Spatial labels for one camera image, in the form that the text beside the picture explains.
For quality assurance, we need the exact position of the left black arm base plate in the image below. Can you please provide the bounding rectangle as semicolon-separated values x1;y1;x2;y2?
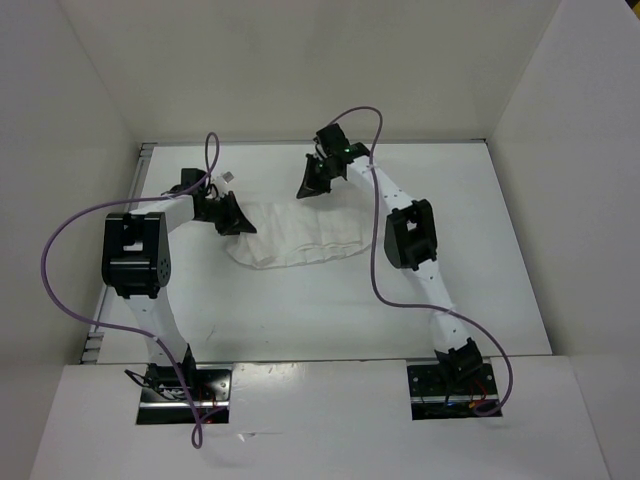
125;364;232;426

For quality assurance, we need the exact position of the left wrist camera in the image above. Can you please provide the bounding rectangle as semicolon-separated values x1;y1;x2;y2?
162;168;234;199

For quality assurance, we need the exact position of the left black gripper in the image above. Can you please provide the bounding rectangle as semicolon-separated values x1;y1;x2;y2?
196;190;256;236

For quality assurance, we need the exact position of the white pleated skirt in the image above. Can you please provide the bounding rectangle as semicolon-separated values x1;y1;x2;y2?
226;202;372;270

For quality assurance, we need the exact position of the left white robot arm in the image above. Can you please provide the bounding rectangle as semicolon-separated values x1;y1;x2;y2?
101;192;257;400

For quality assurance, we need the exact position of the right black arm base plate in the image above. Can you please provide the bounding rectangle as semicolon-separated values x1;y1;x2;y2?
406;361;500;421

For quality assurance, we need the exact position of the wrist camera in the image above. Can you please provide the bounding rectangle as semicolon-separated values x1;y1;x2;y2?
162;168;234;199
314;123;370;161

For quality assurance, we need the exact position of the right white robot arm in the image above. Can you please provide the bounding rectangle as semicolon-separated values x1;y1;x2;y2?
296;142;482;393

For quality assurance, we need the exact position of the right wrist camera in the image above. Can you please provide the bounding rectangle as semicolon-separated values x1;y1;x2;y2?
314;123;370;161

